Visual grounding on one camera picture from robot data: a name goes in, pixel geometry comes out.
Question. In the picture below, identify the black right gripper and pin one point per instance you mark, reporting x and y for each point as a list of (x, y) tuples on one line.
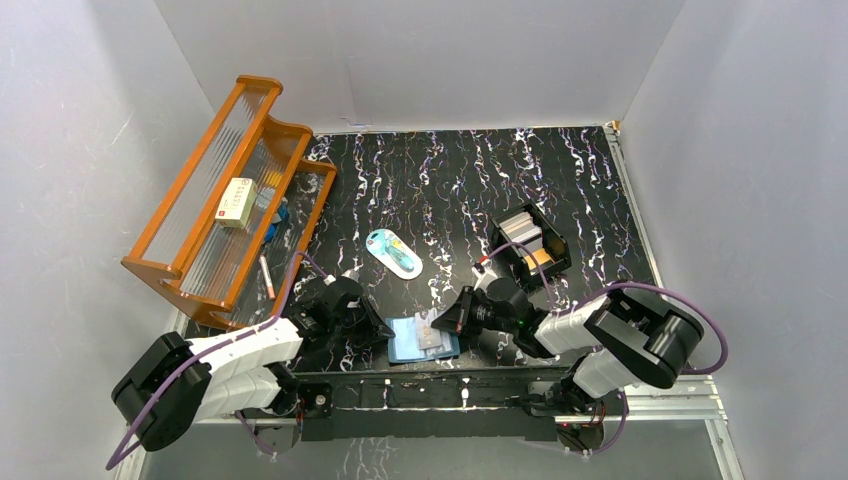
[(457, 318)]

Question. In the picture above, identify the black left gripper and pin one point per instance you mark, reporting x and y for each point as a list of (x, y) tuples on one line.
[(361, 321)]

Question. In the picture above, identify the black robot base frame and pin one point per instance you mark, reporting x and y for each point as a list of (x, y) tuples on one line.
[(444, 403)]

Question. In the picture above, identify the pink pen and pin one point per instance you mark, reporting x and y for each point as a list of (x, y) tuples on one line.
[(267, 278)]

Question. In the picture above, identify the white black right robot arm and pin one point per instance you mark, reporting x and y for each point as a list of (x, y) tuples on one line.
[(632, 332)]

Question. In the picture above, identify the orange wooden shelf rack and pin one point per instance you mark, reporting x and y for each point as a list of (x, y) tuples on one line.
[(209, 272)]

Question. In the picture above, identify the stack of credit cards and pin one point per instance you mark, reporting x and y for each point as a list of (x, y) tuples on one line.
[(521, 228)]

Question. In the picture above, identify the black card storage box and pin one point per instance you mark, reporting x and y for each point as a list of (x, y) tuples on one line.
[(551, 252)]

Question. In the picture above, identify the white magnetic stripe card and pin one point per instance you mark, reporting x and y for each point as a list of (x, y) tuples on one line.
[(427, 336)]

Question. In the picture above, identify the blue oval blister package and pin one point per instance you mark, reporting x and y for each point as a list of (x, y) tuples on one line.
[(390, 250)]

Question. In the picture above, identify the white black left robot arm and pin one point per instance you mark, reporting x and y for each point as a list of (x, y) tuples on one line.
[(178, 382)]

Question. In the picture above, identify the blue leather card holder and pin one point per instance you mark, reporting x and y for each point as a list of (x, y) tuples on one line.
[(416, 340)]

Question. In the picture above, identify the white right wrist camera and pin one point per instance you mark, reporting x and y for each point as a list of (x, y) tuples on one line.
[(484, 273)]

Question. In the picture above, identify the white medicine box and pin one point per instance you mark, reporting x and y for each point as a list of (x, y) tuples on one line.
[(236, 203)]

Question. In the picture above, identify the blue item on shelf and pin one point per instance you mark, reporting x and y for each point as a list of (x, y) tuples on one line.
[(280, 217)]

